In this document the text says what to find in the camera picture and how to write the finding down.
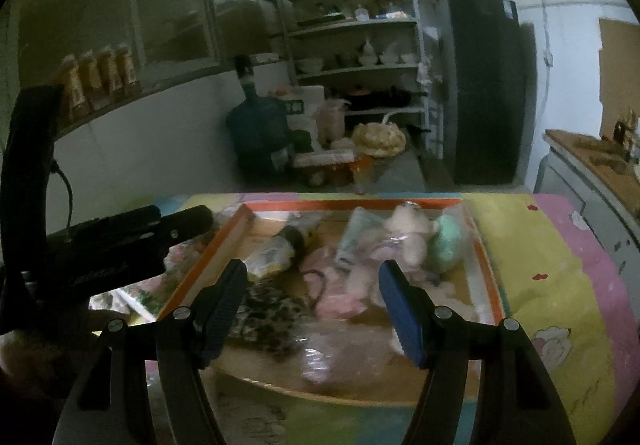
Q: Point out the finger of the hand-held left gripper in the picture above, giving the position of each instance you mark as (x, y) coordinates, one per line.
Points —
(185, 221)

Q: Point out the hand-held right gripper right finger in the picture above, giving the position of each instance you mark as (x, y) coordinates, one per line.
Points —
(405, 320)

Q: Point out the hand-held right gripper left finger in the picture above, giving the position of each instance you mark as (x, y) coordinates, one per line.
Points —
(225, 305)

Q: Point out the leopard print cloth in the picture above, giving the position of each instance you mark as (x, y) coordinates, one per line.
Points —
(272, 312)

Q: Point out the cardboard tray with orange rim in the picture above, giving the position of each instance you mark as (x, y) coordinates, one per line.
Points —
(450, 295)

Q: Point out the person's left hand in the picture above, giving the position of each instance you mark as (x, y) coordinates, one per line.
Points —
(30, 355)

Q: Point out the floral printed bag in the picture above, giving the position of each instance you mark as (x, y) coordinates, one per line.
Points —
(175, 260)

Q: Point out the white bottle with black cap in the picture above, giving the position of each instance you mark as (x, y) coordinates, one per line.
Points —
(272, 257)

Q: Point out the crumpled clear plastic bag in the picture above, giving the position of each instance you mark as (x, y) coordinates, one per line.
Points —
(345, 355)

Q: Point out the pink cloth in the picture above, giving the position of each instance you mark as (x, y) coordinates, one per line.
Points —
(340, 292)

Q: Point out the white teddy bear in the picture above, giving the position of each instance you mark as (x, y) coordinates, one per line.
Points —
(407, 235)

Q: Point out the green plush in bag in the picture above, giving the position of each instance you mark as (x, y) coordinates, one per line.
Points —
(450, 245)

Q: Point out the pale green packet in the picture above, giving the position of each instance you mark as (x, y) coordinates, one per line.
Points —
(360, 235)

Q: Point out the blue water jug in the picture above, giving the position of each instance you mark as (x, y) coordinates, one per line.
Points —
(257, 125)

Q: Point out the orange drink bottle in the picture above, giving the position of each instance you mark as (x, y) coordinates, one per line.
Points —
(93, 77)
(111, 72)
(74, 87)
(127, 67)

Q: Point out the printed pastel bed sheet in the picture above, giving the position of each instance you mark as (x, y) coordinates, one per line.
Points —
(545, 275)

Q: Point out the long white box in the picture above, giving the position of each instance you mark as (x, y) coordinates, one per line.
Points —
(325, 158)

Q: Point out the orange container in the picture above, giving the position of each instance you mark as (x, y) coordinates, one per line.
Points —
(362, 170)

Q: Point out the pale yellow woven stack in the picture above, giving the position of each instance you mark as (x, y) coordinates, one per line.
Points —
(380, 140)

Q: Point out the black frying pan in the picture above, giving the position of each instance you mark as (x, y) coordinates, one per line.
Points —
(380, 97)

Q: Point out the kitchen counter cabinet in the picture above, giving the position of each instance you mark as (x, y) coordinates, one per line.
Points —
(590, 185)

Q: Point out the dark refrigerator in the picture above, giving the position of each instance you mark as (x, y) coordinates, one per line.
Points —
(482, 85)

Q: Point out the white ceramic jug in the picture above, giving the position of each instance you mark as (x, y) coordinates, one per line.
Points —
(369, 54)

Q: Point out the white metal shelf rack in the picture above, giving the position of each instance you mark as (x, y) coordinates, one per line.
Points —
(350, 25)

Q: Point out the brown cardboard sheet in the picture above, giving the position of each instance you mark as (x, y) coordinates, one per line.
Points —
(620, 75)

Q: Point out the wall cabinet with ledge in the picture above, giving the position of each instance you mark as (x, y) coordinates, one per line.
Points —
(160, 25)

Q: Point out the white wall socket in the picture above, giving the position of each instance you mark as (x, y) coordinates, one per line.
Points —
(548, 60)

